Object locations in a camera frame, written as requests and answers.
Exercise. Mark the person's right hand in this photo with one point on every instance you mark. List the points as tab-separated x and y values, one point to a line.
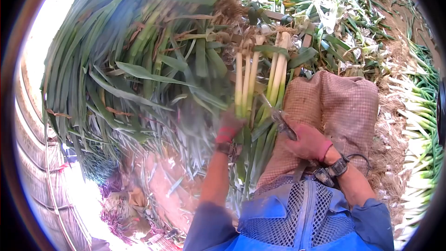
308	143

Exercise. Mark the person's left hand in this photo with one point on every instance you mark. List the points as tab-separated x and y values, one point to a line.
228	127

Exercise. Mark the person's right fingers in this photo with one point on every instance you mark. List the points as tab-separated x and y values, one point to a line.
294	139

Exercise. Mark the person's left fingers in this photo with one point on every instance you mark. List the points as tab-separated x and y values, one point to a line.
234	118

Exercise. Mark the small metal knife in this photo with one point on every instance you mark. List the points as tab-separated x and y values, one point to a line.
278	116

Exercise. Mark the bunch of green onions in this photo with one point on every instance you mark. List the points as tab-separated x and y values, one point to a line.
278	73

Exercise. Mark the black wrist band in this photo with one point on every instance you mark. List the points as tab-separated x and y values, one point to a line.
228	148
334	169

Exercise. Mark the person's legs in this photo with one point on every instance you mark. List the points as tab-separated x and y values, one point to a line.
331	108

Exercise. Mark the person's body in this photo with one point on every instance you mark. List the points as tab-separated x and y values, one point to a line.
292	216

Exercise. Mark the big heap of untrimmed leeks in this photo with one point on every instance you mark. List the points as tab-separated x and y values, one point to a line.
139	69

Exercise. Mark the row of cleaned white stalks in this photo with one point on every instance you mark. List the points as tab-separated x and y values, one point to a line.
420	125

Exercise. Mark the pile of leaf scraps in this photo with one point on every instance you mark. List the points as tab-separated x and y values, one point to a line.
327	17

